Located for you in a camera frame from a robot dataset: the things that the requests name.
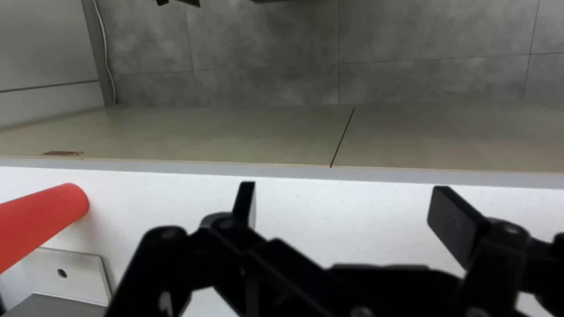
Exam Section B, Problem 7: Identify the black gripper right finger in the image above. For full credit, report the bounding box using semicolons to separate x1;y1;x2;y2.
426;185;564;317

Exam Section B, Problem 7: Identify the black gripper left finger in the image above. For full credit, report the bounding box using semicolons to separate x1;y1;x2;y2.
103;180;354;317

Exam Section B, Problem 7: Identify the orange plastic cup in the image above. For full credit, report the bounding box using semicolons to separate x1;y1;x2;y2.
0;181;91;275

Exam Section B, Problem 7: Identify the grey white coffee machine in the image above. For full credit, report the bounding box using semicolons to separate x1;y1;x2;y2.
0;245;116;317

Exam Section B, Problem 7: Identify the beige cabinet door with sticker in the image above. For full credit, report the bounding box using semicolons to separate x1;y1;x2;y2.
0;104;355;169

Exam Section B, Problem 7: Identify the red warning sticker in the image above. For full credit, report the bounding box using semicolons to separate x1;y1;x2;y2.
42;150;86;158

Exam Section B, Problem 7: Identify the white side cabinet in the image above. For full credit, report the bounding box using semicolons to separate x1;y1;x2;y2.
0;0;107;130

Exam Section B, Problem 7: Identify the long white power cable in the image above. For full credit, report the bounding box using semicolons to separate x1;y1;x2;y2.
91;0;117;102

